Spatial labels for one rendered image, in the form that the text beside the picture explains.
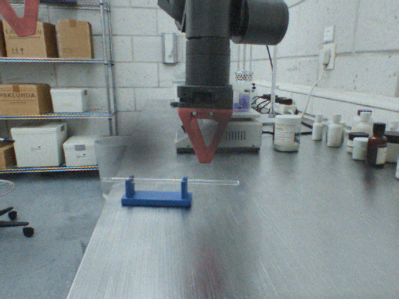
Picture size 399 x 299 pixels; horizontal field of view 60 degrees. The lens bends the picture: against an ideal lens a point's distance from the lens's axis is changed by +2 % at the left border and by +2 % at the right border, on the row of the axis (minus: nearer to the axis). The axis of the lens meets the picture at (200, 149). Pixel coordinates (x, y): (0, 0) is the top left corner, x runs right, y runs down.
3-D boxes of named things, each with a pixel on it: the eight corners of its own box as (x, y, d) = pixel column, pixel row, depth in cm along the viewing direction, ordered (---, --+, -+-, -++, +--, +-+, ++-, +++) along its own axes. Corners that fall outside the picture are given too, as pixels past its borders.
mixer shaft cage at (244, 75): (236, 82, 117) (239, 3, 111) (232, 80, 123) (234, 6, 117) (255, 81, 117) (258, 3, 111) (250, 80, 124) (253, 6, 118)
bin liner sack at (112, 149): (94, 203, 236) (89, 146, 226) (102, 187, 268) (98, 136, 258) (143, 201, 240) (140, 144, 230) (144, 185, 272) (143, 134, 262)
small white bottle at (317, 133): (313, 140, 90) (315, 114, 89) (311, 138, 93) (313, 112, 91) (323, 140, 90) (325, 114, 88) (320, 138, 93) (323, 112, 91)
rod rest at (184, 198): (120, 205, 49) (119, 181, 48) (127, 196, 52) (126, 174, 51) (189, 207, 48) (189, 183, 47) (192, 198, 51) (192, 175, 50)
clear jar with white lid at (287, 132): (278, 145, 85) (280, 113, 83) (302, 148, 82) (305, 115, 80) (269, 150, 80) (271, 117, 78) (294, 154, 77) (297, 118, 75)
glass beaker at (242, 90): (251, 114, 78) (253, 79, 76) (228, 114, 78) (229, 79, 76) (251, 112, 83) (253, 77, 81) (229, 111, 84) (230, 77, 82)
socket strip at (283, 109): (282, 114, 137) (283, 104, 136) (256, 104, 176) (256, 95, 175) (296, 114, 138) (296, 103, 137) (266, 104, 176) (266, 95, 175)
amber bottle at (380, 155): (363, 165, 68) (368, 123, 66) (367, 161, 71) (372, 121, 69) (382, 168, 66) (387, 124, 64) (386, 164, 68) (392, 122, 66)
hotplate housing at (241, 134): (175, 153, 77) (174, 118, 75) (176, 141, 90) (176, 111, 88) (271, 151, 78) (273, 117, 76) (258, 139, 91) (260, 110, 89)
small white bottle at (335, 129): (343, 147, 83) (346, 114, 81) (331, 147, 82) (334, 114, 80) (335, 144, 86) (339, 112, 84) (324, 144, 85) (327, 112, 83)
